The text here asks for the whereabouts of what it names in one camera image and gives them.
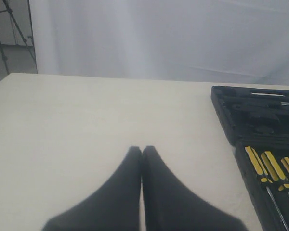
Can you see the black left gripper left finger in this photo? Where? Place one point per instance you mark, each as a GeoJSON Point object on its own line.
{"type": "Point", "coordinates": [115, 206]}

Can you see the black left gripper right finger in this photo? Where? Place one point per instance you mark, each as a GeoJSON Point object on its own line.
{"type": "Point", "coordinates": [171, 206]}

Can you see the black plastic tool case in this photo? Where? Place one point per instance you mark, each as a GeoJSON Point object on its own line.
{"type": "Point", "coordinates": [263, 129]}

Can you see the large yellow black screwdriver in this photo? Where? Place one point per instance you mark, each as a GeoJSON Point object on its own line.
{"type": "Point", "coordinates": [264, 179]}

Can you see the middle yellow black screwdriver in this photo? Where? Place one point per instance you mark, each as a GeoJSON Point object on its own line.
{"type": "Point", "coordinates": [277, 174]}

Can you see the white backdrop cloth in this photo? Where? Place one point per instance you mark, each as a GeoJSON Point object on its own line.
{"type": "Point", "coordinates": [233, 41]}

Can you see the black tripod stand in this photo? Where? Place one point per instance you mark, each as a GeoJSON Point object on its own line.
{"type": "Point", "coordinates": [17, 51]}

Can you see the claw hammer black handle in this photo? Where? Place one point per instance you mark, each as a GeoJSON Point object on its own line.
{"type": "Point", "coordinates": [265, 102]}

